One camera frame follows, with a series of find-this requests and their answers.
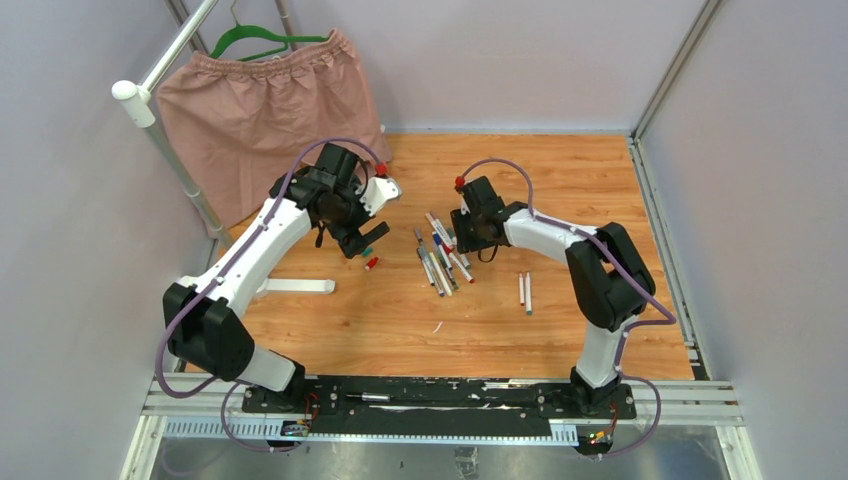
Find pink shorts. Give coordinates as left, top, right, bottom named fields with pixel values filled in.
left=155, top=29, right=392, bottom=228

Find blue capped white marker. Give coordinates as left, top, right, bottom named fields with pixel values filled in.
left=431, top=231, right=459, bottom=291

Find white clothes rack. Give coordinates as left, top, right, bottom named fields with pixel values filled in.
left=111, top=0, right=337, bottom=295

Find red capped white marker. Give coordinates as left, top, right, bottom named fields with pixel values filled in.
left=518, top=272, right=526, bottom=306

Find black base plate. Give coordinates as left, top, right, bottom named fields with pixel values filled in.
left=241, top=376, right=636, bottom=437

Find teal capped white marker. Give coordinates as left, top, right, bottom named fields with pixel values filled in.
left=523, top=271, right=533, bottom=315

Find purple cable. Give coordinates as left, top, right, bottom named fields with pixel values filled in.
left=457, top=157, right=678, bottom=461
left=153, top=137, right=389, bottom=455

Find green clothes hanger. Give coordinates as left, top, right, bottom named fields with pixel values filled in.
left=208, top=1, right=329, bottom=62

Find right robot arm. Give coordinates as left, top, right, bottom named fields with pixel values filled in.
left=451, top=176, right=656, bottom=418

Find green capped white marker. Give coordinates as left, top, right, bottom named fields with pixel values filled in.
left=448, top=251, right=475, bottom=283

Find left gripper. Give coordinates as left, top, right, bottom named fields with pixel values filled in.
left=322, top=175, right=389, bottom=257

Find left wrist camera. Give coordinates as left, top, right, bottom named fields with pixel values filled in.
left=360, top=177, right=402, bottom=217

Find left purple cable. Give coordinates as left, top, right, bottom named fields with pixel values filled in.
left=153, top=137, right=389, bottom=455

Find red pen cap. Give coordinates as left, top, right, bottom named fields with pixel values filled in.
left=364, top=257, right=379, bottom=271

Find yellow capped white marker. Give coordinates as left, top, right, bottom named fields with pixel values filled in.
left=428, top=252, right=453, bottom=297

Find white acrylic marker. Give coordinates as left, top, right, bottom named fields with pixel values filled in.
left=425, top=213, right=454, bottom=251

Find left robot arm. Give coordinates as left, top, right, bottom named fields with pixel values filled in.
left=154, top=137, right=402, bottom=413

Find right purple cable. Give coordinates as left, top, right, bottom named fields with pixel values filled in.
left=457, top=157, right=678, bottom=461

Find grey capped marker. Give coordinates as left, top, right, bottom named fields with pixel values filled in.
left=417, top=246, right=445, bottom=297

